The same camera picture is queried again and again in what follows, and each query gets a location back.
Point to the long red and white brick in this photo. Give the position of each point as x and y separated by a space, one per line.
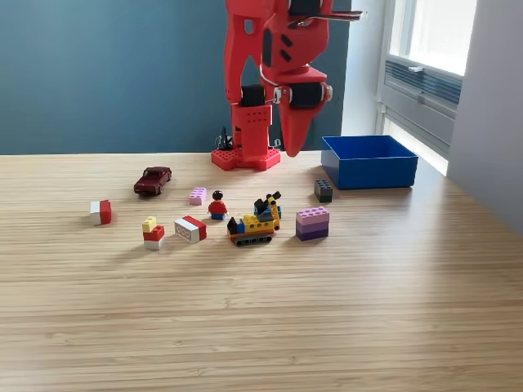
190 230

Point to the blue plastic bin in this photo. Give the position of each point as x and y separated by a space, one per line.
376 173

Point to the black brick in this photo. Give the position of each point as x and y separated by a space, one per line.
323 192

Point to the pink and purple brick stack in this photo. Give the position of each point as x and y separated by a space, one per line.
312 224

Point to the yellow toy digger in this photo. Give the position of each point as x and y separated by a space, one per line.
253 224

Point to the toy figure red shirt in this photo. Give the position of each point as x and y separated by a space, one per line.
217 207

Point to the white window latch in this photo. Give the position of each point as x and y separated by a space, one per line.
416 68

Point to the grey pleated window blind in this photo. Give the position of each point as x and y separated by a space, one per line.
441 87

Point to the dark red toy car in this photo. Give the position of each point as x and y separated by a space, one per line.
153 179

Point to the small yellow brick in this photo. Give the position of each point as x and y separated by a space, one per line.
148 224

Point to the red over white brick stack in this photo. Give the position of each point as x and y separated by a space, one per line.
154 239

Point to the red and white square brick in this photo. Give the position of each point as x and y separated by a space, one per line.
100 212

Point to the white window frame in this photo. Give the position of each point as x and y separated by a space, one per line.
433 32

